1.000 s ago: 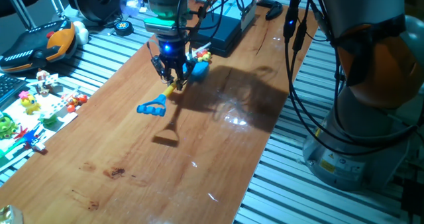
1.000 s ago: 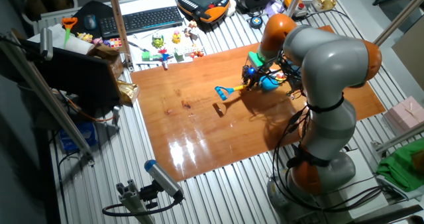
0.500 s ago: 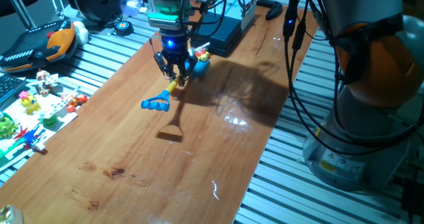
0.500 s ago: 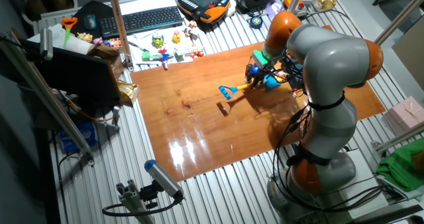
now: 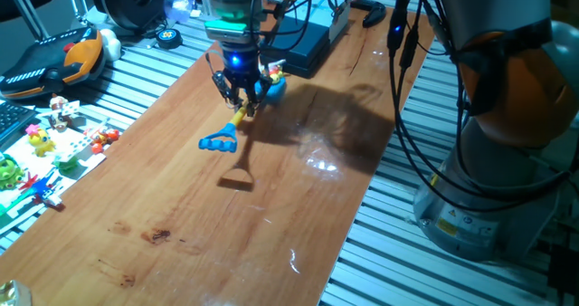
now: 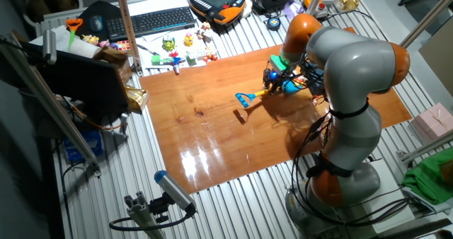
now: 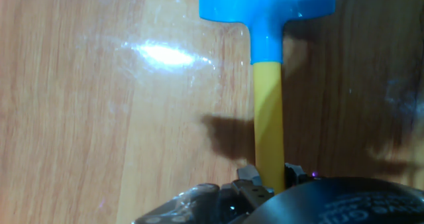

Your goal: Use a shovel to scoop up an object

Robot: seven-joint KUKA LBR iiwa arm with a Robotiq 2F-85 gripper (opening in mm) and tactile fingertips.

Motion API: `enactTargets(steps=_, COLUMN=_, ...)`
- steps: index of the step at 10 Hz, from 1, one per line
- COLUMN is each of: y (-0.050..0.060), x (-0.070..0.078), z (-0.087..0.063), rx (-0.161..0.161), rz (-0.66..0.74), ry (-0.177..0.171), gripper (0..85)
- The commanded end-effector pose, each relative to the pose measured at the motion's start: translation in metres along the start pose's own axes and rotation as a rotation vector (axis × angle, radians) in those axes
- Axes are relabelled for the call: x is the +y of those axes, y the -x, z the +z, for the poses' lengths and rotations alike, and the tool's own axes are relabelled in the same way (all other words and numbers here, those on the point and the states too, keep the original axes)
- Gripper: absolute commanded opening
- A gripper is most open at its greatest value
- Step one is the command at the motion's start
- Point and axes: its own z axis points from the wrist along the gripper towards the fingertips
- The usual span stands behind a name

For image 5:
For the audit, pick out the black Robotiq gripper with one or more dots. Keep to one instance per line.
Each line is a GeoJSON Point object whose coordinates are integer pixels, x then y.
{"type": "Point", "coordinates": [240, 68]}

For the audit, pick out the red yellow turtle toy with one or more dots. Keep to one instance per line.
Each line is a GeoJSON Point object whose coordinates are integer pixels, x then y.
{"type": "Point", "coordinates": [275, 74]}

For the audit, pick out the blue yellow toy shovel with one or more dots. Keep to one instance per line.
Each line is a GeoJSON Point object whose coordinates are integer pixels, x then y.
{"type": "Point", "coordinates": [219, 140]}

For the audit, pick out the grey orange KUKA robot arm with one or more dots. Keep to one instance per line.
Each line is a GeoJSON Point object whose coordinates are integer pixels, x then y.
{"type": "Point", "coordinates": [497, 25]}

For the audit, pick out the dark rectangular box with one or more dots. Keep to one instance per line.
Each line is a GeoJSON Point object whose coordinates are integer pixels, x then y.
{"type": "Point", "coordinates": [303, 52]}

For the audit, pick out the green gripper adapter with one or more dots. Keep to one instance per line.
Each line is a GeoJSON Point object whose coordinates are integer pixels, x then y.
{"type": "Point", "coordinates": [233, 16]}

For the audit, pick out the small black round puck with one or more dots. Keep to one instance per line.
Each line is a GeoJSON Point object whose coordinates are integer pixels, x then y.
{"type": "Point", "coordinates": [169, 38]}

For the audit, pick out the clear purple plastic bag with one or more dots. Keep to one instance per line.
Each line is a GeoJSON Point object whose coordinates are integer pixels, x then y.
{"type": "Point", "coordinates": [178, 9]}

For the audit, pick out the brown wooden board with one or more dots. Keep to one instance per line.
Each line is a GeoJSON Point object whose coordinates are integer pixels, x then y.
{"type": "Point", "coordinates": [271, 206]}

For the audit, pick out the light grey gift box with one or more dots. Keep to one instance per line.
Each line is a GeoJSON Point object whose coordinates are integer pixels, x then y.
{"type": "Point", "coordinates": [339, 23]}

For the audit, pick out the black round spool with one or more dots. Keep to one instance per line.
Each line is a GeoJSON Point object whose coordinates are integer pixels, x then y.
{"type": "Point", "coordinates": [126, 2]}

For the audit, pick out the red crab toy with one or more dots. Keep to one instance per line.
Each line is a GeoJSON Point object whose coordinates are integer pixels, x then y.
{"type": "Point", "coordinates": [101, 137]}

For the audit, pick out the white paper sheet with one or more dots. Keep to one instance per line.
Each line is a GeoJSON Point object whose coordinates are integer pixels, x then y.
{"type": "Point", "coordinates": [86, 165]}

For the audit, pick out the brown monkey toy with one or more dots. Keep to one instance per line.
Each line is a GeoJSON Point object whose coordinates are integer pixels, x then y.
{"type": "Point", "coordinates": [59, 116]}

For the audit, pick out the green toy with white tag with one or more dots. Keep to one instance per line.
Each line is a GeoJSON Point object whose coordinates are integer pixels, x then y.
{"type": "Point", "coordinates": [68, 161]}

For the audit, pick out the black orange teach pendant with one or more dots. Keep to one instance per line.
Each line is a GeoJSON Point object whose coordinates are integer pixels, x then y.
{"type": "Point", "coordinates": [50, 61]}

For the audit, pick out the yellow chick toy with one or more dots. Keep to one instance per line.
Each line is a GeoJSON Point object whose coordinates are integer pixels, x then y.
{"type": "Point", "coordinates": [40, 140]}

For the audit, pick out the blue red plane toy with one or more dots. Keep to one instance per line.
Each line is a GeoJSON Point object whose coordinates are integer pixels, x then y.
{"type": "Point", "coordinates": [43, 190]}

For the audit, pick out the black computer keyboard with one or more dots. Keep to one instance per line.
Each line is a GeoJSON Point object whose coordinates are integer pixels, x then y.
{"type": "Point", "coordinates": [13, 120]}

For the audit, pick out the grey metal rod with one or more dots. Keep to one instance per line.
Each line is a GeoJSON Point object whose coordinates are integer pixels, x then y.
{"type": "Point", "coordinates": [27, 9]}

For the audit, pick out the green frog toy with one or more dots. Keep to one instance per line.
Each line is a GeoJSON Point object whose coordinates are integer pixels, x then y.
{"type": "Point", "coordinates": [9, 172]}

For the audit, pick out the green stick toy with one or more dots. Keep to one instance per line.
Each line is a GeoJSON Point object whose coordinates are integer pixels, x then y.
{"type": "Point", "coordinates": [11, 205]}

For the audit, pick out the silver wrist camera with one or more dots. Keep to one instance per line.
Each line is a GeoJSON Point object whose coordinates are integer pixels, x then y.
{"type": "Point", "coordinates": [228, 32]}

